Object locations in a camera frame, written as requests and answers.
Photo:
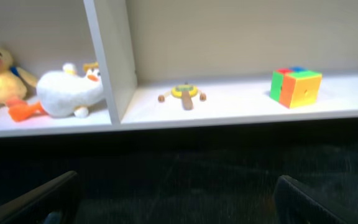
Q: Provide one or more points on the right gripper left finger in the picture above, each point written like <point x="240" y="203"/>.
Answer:
<point x="42" y="202"/>

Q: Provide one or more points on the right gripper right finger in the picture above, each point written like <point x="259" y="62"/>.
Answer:
<point x="303" y="205"/>

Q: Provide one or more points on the many-coloured puzzle cube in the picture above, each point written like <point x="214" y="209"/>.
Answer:
<point x="297" y="88"/>

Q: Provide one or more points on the white plush duck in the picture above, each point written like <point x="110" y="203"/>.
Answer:
<point x="67" y="93"/>

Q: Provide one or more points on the yellow plush duck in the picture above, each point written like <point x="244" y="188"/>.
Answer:
<point x="0" y="81"/>

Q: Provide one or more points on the yellow rattle drum toy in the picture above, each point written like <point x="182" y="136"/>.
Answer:
<point x="185" y="91"/>

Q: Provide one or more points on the white shelf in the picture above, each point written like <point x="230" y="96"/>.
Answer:
<point x="244" y="46"/>

